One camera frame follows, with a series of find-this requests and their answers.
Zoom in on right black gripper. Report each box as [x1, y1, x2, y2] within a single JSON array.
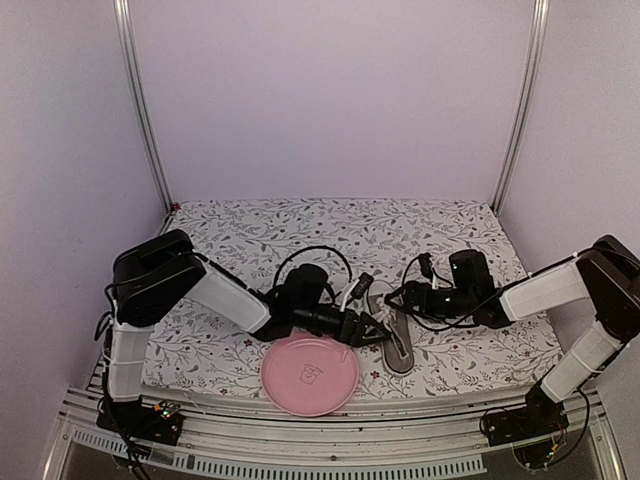
[[386, 280, 476, 323]]

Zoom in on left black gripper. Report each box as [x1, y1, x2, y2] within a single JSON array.
[[294, 305, 393, 349]]

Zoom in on grey canvas sneaker white laces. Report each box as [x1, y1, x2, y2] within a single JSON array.
[[355, 280, 415, 376]]

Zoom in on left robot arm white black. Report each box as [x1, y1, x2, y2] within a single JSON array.
[[103, 229, 391, 434]]

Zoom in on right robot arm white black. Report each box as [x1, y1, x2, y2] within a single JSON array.
[[384, 234, 639, 436]]

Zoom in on pink round plate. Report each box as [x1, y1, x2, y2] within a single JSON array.
[[260, 334, 360, 417]]

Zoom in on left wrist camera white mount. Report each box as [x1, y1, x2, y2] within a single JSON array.
[[340, 272, 374, 312]]

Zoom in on front aluminium rail frame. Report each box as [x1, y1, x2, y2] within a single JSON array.
[[42, 384, 626, 480]]

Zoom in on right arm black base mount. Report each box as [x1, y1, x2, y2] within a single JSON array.
[[479, 395, 569, 446]]

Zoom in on right aluminium frame post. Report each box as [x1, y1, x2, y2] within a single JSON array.
[[490, 0, 550, 217]]

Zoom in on aluminium frame post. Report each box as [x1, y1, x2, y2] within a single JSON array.
[[490, 0, 550, 217], [113, 0, 174, 214]]

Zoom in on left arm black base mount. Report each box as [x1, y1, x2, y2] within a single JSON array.
[[96, 398, 185, 446]]

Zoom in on left aluminium frame post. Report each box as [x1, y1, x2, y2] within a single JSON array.
[[113, 0, 174, 214]]

